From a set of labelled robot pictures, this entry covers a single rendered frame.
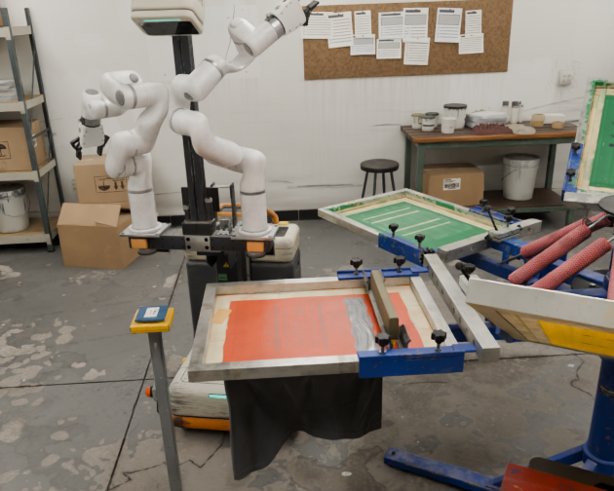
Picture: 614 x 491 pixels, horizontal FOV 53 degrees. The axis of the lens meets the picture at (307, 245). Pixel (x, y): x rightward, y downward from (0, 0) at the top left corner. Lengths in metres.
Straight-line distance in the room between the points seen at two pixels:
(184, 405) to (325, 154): 3.30
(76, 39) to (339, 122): 2.37
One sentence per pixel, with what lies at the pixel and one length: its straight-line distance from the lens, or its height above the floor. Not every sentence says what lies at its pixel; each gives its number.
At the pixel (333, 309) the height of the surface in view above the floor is 0.96.
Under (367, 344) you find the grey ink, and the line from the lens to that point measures 1.90.
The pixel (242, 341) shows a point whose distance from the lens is 1.95.
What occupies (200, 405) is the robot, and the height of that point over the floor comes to 0.19.
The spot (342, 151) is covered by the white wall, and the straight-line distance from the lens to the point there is 5.75.
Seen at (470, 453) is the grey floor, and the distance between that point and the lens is 3.04.
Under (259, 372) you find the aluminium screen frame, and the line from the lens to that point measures 1.76.
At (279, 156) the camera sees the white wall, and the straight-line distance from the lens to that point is 5.72.
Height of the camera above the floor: 1.93
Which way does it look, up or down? 22 degrees down
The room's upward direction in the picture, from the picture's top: 2 degrees counter-clockwise
